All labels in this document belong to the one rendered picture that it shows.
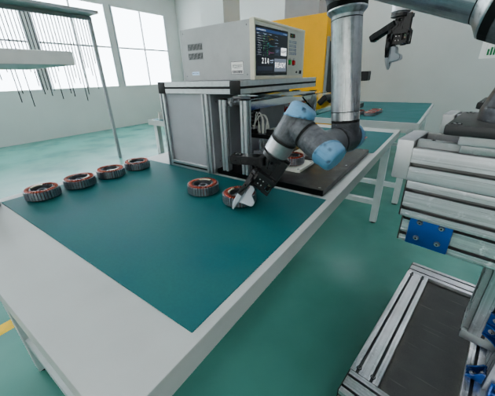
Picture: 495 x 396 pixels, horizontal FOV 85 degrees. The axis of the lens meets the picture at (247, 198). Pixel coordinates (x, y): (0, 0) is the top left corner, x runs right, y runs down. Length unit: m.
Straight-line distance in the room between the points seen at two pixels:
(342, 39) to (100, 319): 0.80
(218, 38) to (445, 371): 1.45
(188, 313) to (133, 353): 0.10
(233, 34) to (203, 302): 0.97
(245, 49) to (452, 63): 5.43
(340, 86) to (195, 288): 0.60
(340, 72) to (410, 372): 0.98
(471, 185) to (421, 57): 5.73
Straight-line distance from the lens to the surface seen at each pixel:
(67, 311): 0.62
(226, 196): 0.85
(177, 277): 0.60
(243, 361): 1.37
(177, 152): 1.32
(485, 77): 6.36
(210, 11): 5.41
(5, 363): 1.76
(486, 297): 1.11
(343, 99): 0.79
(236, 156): 0.82
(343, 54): 0.79
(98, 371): 0.51
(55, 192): 1.18
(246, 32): 1.16
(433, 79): 6.35
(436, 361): 1.28
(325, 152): 0.68
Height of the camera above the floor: 1.13
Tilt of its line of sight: 24 degrees down
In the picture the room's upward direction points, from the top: 2 degrees counter-clockwise
